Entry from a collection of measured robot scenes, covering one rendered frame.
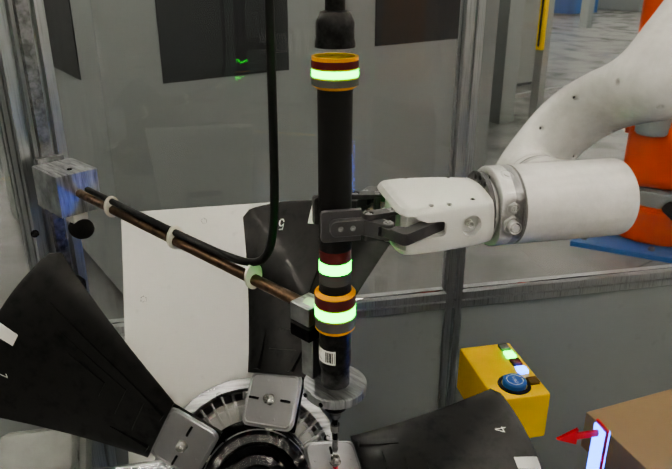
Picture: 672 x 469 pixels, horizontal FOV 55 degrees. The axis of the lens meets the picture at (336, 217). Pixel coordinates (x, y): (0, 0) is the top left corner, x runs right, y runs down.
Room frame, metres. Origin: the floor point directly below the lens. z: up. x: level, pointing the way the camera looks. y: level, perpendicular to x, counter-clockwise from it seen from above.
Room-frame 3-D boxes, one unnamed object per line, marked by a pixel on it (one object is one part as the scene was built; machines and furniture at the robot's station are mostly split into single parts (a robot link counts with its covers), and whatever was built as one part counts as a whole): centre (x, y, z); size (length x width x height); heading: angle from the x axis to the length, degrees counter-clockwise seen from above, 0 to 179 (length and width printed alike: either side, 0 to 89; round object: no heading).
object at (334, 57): (0.60, 0.00, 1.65); 0.04 x 0.04 x 0.03
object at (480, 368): (0.96, -0.29, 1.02); 0.16 x 0.10 x 0.11; 11
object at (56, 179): (1.03, 0.45, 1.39); 0.10 x 0.07 x 0.08; 46
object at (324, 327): (0.60, 0.00, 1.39); 0.04 x 0.04 x 0.01
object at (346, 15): (0.60, 0.00, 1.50); 0.04 x 0.04 x 0.46
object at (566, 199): (0.66, -0.25, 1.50); 0.13 x 0.09 x 0.08; 102
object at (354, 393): (0.61, 0.01, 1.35); 0.09 x 0.07 x 0.10; 46
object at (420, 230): (0.58, -0.08, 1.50); 0.08 x 0.06 x 0.01; 161
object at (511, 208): (0.64, -0.17, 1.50); 0.09 x 0.03 x 0.08; 12
